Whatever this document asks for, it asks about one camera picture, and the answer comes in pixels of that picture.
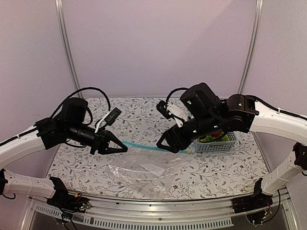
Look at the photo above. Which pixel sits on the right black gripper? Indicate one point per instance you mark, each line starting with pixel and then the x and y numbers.
pixel 173 137

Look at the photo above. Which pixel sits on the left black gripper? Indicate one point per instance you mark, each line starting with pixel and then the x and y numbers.
pixel 102 138

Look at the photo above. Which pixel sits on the clear zip top bag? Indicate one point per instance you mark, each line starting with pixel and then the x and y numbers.
pixel 147 170

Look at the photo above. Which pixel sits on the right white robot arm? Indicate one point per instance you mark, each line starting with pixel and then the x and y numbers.
pixel 243 113

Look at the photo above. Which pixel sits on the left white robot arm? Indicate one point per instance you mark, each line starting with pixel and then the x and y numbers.
pixel 45 134

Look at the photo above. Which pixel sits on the green toy grapes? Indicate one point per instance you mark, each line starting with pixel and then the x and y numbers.
pixel 209 138

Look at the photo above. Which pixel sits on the floral table mat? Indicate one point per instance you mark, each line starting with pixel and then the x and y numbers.
pixel 203 176

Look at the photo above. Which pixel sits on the red toy tomato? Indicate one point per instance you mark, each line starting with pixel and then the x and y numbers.
pixel 217 134

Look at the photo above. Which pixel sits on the blue plastic basket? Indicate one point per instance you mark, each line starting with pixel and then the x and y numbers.
pixel 215 146

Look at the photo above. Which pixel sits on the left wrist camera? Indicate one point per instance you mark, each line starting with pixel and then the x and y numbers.
pixel 108 119

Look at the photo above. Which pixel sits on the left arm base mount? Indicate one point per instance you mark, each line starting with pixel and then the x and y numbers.
pixel 68 204

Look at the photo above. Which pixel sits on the front aluminium rail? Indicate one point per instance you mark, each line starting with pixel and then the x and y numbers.
pixel 126 214

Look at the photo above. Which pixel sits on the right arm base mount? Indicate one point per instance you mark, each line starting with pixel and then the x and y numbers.
pixel 256 200

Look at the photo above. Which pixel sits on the left aluminium frame post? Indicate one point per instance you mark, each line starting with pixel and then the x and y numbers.
pixel 66 44

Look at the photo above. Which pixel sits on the aluminium frame post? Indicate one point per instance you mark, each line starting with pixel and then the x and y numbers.
pixel 66 44
pixel 252 45

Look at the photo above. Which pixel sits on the right aluminium frame post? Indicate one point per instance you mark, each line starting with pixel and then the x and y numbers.
pixel 252 45

